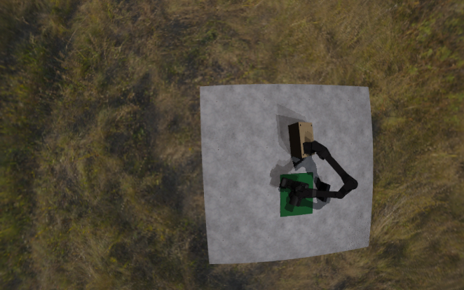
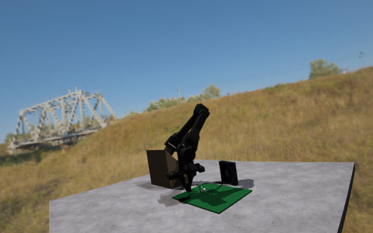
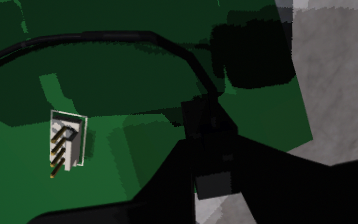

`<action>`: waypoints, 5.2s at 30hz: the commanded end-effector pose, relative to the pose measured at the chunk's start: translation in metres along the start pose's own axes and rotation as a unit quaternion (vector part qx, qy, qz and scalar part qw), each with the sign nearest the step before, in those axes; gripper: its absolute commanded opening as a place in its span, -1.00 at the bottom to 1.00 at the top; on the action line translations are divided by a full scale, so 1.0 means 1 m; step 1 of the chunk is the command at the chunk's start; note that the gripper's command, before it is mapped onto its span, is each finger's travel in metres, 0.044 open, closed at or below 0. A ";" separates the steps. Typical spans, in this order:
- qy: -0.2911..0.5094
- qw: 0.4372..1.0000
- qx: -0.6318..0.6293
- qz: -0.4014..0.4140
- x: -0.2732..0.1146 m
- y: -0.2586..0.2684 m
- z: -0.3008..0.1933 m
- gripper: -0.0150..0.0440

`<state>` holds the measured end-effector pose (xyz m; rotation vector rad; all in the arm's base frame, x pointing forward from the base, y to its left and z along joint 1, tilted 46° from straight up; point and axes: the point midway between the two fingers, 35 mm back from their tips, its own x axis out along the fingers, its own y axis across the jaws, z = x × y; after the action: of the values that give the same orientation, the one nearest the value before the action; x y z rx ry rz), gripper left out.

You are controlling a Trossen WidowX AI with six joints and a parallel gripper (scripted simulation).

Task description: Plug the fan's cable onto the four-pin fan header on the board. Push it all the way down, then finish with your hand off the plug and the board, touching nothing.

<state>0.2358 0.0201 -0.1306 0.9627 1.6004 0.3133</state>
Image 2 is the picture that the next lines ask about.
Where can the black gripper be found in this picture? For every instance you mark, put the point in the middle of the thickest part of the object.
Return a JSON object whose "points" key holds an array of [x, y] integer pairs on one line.
{"points": [[179, 175]]}

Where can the black computer fan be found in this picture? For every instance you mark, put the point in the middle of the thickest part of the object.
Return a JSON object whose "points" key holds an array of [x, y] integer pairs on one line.
{"points": [[228, 172]]}

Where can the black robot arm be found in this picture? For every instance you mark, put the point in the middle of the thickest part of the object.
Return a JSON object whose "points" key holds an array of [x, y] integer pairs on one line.
{"points": [[188, 139]]}

